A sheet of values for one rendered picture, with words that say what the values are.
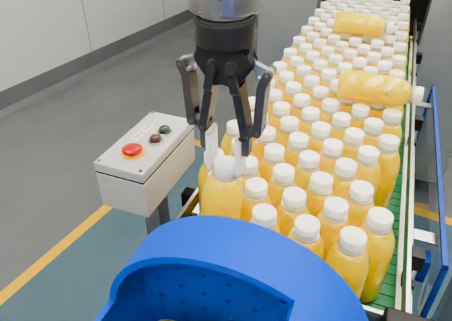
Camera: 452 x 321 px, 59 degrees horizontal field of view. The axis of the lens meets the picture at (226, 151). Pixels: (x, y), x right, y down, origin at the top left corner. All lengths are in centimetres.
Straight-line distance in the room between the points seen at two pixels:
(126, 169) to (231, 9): 35
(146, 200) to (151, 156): 8
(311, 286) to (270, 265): 4
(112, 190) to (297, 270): 45
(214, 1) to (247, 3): 4
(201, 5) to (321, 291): 32
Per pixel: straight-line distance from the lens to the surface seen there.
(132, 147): 74
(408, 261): 76
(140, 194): 72
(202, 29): 49
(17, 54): 359
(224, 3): 46
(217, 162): 61
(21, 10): 358
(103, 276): 201
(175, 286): 52
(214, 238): 38
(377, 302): 79
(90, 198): 243
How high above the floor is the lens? 151
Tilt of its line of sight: 34 degrees down
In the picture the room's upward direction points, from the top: straight up
